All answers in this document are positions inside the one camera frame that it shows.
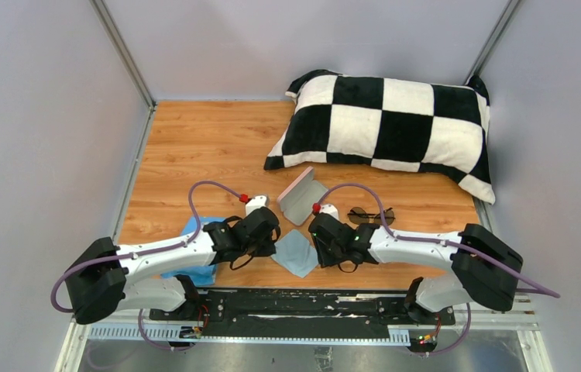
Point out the light blue cleaning cloth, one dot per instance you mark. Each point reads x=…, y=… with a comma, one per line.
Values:
x=295, y=253

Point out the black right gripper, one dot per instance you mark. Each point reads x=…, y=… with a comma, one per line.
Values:
x=324, y=257

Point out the dark aviator sunglasses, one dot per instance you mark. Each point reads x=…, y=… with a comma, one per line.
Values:
x=359, y=216

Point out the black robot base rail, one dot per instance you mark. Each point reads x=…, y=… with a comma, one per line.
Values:
x=309, y=317

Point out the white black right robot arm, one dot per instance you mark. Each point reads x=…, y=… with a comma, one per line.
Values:
x=478, y=266

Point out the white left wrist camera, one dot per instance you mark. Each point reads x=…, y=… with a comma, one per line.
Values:
x=256, y=202

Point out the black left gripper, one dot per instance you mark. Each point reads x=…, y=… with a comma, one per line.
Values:
x=269, y=249

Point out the black white checkered pillow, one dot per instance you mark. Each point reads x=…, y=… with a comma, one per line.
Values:
x=390, y=124

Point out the pink glasses case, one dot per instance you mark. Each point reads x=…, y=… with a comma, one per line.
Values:
x=296, y=201

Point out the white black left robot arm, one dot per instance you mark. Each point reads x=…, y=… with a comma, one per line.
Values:
x=107, y=278

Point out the blue patterned pouch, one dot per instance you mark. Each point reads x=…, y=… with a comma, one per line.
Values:
x=195, y=262

